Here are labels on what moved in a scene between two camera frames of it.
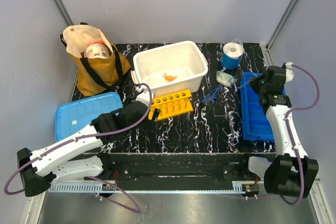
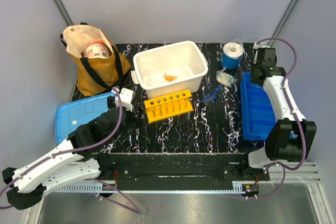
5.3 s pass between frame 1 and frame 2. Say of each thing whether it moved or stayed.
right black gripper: moved
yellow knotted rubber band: stayed
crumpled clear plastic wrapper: stayed
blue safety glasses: stayed
